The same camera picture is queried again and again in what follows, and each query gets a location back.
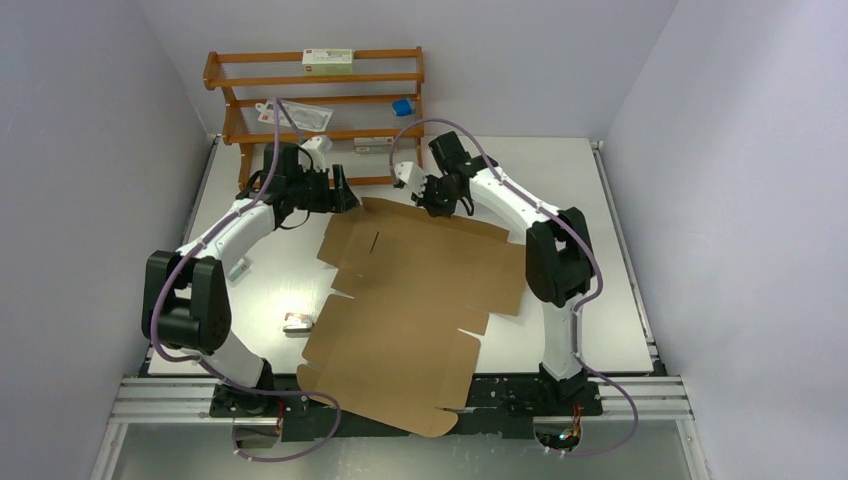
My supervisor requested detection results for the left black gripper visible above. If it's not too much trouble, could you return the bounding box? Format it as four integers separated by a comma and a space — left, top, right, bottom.
287, 164, 359, 214

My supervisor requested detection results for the brown cardboard box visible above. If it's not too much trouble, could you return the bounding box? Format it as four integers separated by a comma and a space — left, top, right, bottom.
296, 196, 529, 439

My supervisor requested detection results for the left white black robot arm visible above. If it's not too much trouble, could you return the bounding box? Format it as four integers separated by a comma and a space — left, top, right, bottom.
141, 136, 359, 416

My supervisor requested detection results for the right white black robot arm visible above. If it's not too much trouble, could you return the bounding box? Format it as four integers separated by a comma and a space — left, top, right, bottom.
393, 132, 598, 414

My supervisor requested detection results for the small grey product box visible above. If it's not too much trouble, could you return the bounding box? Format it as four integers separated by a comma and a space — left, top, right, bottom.
353, 137, 393, 155

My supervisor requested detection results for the white green product box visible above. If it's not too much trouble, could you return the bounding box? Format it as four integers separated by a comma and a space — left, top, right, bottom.
301, 48, 355, 76

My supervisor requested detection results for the clear plastic packaged item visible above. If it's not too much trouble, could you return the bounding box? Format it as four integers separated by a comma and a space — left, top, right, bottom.
254, 99, 334, 132

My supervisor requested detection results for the small blue block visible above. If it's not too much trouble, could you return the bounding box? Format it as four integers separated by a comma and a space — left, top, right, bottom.
391, 98, 416, 117

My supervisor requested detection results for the orange wooden shelf rack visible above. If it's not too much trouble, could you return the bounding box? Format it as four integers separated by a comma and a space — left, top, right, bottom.
203, 46, 426, 186

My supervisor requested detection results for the small white flat package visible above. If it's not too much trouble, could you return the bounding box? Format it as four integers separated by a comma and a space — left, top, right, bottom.
226, 257, 252, 284

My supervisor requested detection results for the small white red package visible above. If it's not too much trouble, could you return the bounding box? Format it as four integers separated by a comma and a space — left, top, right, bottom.
282, 312, 314, 334

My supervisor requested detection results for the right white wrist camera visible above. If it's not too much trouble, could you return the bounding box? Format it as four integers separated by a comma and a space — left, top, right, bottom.
392, 161, 426, 197

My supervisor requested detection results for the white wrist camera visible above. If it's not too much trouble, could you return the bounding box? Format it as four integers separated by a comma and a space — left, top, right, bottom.
300, 135, 333, 170
392, 161, 426, 197

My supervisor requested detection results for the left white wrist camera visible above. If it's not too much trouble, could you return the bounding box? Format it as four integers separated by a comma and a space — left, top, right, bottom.
300, 135, 333, 170

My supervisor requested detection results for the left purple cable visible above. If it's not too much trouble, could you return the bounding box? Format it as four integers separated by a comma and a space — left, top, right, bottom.
149, 97, 343, 464

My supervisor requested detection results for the purple cable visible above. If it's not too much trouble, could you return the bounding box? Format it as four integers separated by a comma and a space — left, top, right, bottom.
388, 118, 640, 460
149, 97, 343, 464

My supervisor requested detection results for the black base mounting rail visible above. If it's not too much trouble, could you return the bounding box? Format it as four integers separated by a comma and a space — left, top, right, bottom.
209, 366, 603, 442

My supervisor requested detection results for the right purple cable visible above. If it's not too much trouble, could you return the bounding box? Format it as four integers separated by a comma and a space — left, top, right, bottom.
388, 118, 640, 460

